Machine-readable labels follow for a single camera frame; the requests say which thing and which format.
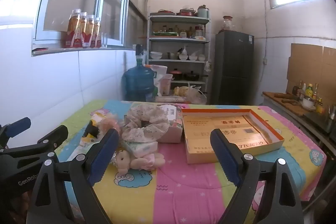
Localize pink plastic container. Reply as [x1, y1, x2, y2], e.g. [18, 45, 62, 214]
[159, 74, 174, 96]

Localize black water pump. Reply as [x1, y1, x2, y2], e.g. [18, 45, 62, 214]
[134, 44, 144, 65]

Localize small cream plush bear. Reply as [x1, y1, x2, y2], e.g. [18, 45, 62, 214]
[115, 151, 166, 174]

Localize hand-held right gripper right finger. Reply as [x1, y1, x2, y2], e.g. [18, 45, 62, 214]
[210, 128, 305, 224]

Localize white bowl with metal rim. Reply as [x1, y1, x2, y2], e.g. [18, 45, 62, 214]
[302, 97, 317, 111]

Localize flat egg tray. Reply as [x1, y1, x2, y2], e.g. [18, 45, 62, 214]
[155, 95, 187, 104]

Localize white sack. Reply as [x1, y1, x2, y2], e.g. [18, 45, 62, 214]
[146, 64, 168, 97]

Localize red flat lid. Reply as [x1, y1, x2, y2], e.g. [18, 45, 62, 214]
[150, 9, 176, 16]

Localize striped cartoon blanket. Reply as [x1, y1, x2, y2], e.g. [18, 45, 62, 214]
[54, 99, 327, 224]

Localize clear plastic bag of food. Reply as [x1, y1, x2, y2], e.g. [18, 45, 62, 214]
[173, 82, 208, 105]

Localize blue water jug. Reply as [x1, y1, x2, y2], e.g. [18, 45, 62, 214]
[122, 59, 155, 102]

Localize row of condiment bottles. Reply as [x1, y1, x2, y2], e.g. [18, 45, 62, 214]
[292, 80, 326, 114]

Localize cardboard wall sheet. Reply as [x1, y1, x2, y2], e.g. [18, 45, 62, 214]
[286, 43, 336, 106]

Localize teal canister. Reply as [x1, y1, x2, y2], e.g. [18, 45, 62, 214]
[197, 5, 210, 18]

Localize floral tissue box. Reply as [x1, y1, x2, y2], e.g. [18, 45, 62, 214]
[157, 105, 184, 143]

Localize pale floral scrunchie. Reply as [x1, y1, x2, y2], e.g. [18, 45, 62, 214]
[121, 104, 171, 142]

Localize kitchen counter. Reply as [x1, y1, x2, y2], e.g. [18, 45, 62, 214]
[262, 91, 336, 151]

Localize wooden cutting board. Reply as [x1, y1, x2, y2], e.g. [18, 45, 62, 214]
[262, 91, 305, 115]

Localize dark refrigerator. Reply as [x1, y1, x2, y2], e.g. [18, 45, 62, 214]
[212, 30, 255, 106]

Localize orange drink bottle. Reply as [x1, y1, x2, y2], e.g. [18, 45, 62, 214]
[79, 12, 90, 48]
[63, 9, 82, 48]
[94, 17, 103, 48]
[87, 14, 97, 48]

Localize white metal shelf rack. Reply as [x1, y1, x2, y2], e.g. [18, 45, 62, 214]
[147, 13, 210, 98]

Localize black wok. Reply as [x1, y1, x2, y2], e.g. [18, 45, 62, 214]
[182, 71, 208, 81]

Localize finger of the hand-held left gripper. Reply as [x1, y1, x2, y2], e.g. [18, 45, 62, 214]
[0, 117, 31, 147]
[0, 125, 69, 159]

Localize dark sink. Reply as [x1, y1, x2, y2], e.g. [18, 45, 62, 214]
[302, 109, 336, 135]

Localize red enamel pan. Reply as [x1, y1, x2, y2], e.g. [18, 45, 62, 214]
[176, 7, 197, 17]

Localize black pot with red lid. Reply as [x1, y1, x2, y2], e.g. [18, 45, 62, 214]
[169, 69, 183, 81]

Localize orange-rimmed cardboard box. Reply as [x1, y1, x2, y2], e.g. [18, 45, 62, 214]
[181, 108, 285, 165]

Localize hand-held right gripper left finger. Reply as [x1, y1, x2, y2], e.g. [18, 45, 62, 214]
[26, 128, 120, 224]

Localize glass jar with red lid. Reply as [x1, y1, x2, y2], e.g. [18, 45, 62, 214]
[223, 16, 235, 31]

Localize small white tissue packet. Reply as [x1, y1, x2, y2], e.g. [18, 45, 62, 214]
[122, 140, 159, 159]

